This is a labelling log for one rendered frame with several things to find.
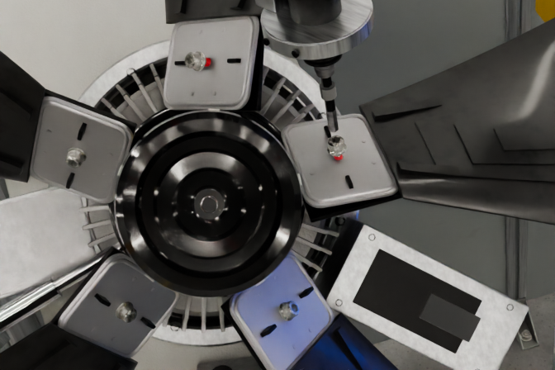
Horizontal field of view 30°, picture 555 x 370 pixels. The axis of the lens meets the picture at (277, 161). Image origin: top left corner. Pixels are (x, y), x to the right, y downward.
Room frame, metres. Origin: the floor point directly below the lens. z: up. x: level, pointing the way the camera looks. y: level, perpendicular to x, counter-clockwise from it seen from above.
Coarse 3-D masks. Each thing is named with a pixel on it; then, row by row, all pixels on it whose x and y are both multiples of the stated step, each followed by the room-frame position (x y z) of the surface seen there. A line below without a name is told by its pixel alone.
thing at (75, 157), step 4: (72, 148) 0.55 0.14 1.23; (76, 148) 0.55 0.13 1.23; (68, 152) 0.55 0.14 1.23; (72, 152) 0.55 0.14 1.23; (76, 152) 0.55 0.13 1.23; (80, 152) 0.55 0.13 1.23; (68, 156) 0.55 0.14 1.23; (72, 156) 0.55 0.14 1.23; (76, 156) 0.55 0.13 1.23; (80, 156) 0.55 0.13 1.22; (84, 156) 0.55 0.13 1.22; (68, 160) 0.55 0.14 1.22; (72, 160) 0.55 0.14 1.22; (76, 160) 0.54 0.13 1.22; (80, 160) 0.55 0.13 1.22; (84, 160) 0.55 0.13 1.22; (68, 164) 0.55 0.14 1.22; (72, 164) 0.55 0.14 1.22; (76, 164) 0.55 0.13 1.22; (80, 164) 0.54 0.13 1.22
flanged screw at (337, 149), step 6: (330, 138) 0.54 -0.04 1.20; (336, 138) 0.54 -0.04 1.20; (342, 138) 0.54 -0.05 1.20; (330, 144) 0.53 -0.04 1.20; (336, 144) 0.53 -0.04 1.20; (342, 144) 0.53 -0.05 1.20; (330, 150) 0.53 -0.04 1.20; (336, 150) 0.53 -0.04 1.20; (342, 150) 0.53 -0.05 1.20; (336, 156) 0.53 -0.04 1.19; (342, 156) 0.54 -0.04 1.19
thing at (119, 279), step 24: (120, 264) 0.48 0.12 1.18; (96, 288) 0.47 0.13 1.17; (120, 288) 0.48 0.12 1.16; (144, 288) 0.49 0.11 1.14; (72, 312) 0.46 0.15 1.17; (96, 312) 0.47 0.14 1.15; (144, 312) 0.49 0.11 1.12; (168, 312) 0.50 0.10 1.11; (96, 336) 0.47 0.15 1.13; (120, 336) 0.48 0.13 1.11; (144, 336) 0.49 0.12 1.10
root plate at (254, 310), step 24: (288, 264) 0.51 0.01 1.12; (264, 288) 0.48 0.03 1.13; (288, 288) 0.49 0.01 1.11; (240, 312) 0.46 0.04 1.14; (264, 312) 0.46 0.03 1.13; (312, 312) 0.48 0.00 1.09; (264, 336) 0.45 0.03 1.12; (288, 336) 0.46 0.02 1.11; (312, 336) 0.46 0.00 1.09; (264, 360) 0.43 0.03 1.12; (288, 360) 0.44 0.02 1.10
